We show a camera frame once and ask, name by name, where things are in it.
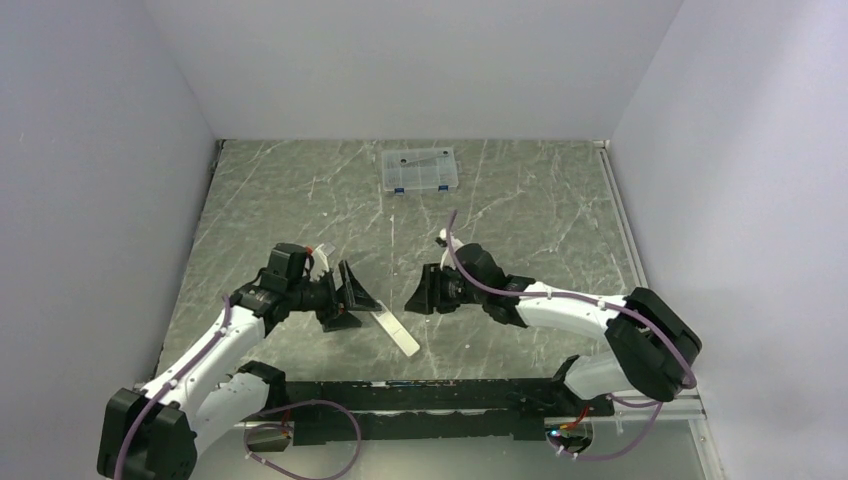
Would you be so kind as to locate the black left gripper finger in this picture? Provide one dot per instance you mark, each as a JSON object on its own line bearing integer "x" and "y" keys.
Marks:
{"x": 342, "y": 321}
{"x": 353, "y": 296}

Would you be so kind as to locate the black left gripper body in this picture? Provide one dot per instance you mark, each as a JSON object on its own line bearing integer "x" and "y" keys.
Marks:
{"x": 323, "y": 296}

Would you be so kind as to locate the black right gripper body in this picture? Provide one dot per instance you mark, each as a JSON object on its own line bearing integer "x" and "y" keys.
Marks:
{"x": 451, "y": 290}

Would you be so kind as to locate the white remote control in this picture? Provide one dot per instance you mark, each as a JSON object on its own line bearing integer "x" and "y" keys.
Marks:
{"x": 399, "y": 335}

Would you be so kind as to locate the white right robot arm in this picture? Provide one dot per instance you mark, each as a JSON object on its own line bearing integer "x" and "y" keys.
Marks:
{"x": 649, "y": 348}

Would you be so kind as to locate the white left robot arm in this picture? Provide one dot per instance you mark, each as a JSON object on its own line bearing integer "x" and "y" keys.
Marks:
{"x": 159, "y": 430}

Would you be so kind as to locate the clear plastic organizer box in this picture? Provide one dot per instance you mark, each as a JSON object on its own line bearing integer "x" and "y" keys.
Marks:
{"x": 419, "y": 171}

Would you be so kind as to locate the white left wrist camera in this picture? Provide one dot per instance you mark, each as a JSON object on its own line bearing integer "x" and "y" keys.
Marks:
{"x": 320, "y": 260}

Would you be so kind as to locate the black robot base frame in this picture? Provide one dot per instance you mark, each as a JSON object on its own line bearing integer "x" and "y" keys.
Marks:
{"x": 334, "y": 411}

